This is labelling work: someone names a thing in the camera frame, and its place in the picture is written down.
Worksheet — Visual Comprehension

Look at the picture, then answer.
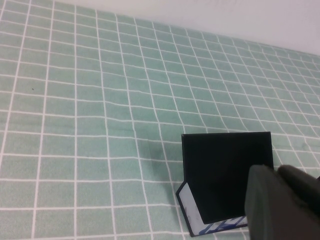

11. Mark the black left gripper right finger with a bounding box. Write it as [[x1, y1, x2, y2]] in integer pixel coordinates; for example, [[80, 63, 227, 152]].
[[276, 164, 320, 219]]

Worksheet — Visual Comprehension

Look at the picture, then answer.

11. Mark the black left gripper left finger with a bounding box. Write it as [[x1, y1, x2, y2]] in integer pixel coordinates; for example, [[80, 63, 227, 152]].
[[244, 163, 320, 240]]

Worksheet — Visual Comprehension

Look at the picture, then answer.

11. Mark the black glasses case printed side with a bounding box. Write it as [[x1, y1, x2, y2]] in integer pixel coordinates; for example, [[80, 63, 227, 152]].
[[175, 131, 275, 238]]

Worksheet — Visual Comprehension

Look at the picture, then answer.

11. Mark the green white checked tablecloth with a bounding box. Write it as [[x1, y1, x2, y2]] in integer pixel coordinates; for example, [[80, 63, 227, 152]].
[[0, 0, 320, 240]]

